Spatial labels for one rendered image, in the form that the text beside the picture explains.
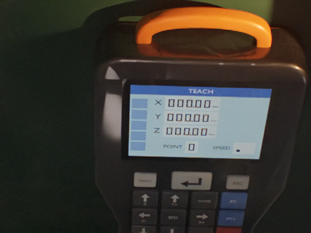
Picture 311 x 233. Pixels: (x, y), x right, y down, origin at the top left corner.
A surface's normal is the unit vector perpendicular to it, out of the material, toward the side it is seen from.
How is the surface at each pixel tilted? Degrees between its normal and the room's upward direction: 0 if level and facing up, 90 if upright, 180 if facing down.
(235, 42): 90
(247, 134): 0
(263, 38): 0
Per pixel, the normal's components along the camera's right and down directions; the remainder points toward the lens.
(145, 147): 0.00, 0.72
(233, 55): 0.04, -0.69
